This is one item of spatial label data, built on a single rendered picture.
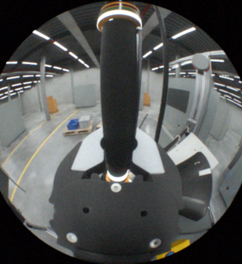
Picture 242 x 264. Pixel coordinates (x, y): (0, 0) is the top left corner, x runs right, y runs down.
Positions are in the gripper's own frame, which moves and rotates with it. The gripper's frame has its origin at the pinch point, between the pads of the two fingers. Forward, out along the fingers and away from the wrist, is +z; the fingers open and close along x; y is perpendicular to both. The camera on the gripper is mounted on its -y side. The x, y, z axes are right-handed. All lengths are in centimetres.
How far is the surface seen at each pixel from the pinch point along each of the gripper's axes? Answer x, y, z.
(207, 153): 42.1, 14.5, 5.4
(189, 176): 17.0, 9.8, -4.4
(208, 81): 70, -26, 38
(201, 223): 70, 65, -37
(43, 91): -485, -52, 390
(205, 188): 17.0, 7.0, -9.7
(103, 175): -7.3, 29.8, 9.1
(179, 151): 34.6, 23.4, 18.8
